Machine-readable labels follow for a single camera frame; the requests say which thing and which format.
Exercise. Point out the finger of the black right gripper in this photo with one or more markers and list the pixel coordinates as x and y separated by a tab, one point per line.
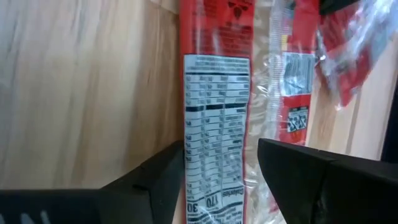
334	5

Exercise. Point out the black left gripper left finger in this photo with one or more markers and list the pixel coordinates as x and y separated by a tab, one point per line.
124	202

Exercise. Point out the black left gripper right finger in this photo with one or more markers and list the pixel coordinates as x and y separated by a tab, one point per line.
326	189

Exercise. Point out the red popcorn bag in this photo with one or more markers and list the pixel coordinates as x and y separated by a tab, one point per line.
345	53
217	124

